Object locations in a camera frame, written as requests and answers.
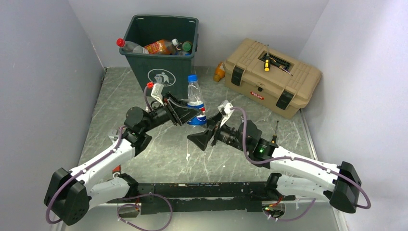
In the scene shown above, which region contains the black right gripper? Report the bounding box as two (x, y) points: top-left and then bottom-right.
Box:
(188, 112), (249, 153)

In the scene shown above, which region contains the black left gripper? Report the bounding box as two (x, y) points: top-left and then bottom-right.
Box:
(142, 92), (202, 133)

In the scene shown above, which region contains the pepsi bottle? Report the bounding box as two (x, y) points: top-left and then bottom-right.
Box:
(187, 75), (206, 126)

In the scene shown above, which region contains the clear bottle red cap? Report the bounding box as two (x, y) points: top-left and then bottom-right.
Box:
(116, 38), (149, 54)

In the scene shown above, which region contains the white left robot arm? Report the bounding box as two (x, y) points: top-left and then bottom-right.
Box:
(44, 93), (205, 225)

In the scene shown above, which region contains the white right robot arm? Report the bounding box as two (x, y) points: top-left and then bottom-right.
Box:
(187, 114), (371, 214)

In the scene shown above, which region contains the dark green trash bin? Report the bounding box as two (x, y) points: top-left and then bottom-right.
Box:
(119, 14), (199, 99)

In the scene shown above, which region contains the orange bottle behind toolbox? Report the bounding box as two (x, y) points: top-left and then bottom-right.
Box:
(213, 62), (225, 82)

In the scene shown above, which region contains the yellow black screwdriver on table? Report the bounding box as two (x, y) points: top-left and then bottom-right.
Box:
(271, 120), (279, 143)

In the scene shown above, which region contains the tan plastic toolbox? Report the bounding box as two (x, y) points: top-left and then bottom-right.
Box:
(224, 38), (322, 119)

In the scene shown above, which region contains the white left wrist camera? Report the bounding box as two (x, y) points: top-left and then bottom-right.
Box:
(147, 82), (164, 106)

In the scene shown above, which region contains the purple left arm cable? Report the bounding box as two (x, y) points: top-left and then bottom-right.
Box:
(45, 84), (153, 225)

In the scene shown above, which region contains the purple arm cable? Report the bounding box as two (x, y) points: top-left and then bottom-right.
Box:
(231, 106), (372, 210)
(45, 84), (153, 225)

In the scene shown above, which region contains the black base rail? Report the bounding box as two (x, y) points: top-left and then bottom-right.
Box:
(109, 181), (295, 215)

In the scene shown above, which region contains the red handled adjustable wrench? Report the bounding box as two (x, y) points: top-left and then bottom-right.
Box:
(108, 129), (122, 175)

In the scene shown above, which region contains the yellow handled screwdriver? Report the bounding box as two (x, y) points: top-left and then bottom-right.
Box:
(264, 45), (270, 72)

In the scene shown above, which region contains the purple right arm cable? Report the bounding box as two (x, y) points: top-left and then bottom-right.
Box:
(231, 106), (372, 210)

